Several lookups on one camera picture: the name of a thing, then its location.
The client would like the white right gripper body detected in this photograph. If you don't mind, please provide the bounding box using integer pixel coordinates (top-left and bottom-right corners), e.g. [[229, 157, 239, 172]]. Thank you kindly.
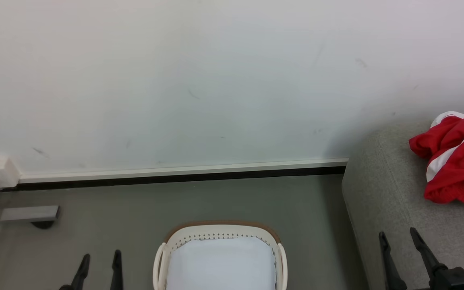
[[429, 263, 464, 290]]

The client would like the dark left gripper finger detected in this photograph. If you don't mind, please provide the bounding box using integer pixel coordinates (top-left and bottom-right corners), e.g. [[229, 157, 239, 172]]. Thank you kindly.
[[109, 249, 124, 290], [58, 254, 91, 290]]

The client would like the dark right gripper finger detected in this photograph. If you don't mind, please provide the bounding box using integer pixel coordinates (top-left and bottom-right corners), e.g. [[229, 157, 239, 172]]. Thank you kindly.
[[409, 227, 448, 271], [379, 231, 408, 290]]

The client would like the red and white garment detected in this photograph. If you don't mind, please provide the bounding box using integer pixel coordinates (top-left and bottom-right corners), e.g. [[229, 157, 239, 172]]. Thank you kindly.
[[408, 104, 464, 207]]

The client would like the grey fabric sofa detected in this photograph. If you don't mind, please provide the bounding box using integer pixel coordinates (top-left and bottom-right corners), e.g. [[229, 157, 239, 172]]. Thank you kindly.
[[341, 119, 464, 290]]

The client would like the cream laundry basket brown rim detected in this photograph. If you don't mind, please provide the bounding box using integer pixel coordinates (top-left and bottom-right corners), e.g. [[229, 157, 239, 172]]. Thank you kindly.
[[153, 220, 288, 290]]

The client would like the white and black baseboard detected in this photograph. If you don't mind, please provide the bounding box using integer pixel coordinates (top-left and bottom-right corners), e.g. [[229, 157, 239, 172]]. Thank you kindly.
[[0, 158, 349, 192]]

